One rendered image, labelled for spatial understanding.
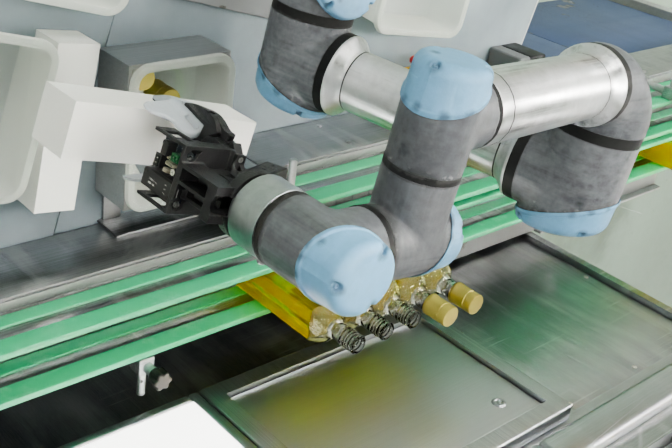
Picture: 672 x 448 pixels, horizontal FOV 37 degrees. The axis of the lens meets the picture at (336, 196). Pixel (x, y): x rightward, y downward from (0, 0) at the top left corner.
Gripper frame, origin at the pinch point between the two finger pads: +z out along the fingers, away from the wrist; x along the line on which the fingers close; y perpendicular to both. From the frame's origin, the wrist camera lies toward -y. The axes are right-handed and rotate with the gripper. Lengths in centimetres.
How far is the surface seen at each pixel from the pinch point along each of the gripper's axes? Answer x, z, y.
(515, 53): -15, 29, -101
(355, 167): 8, 19, -55
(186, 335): 34.0, 13.4, -26.0
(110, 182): 17.7, 30.2, -18.3
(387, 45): -10, 34, -71
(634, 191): 9, 22, -158
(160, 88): 2.6, 29.4, -21.5
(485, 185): 8, 14, -85
